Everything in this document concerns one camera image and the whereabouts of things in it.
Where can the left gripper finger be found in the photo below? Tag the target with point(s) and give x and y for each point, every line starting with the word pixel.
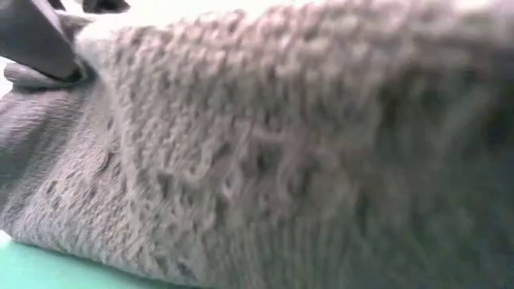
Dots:
pixel 36 40
pixel 104 5

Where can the gray terry towel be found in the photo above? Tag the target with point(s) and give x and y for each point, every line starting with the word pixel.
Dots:
pixel 281 152

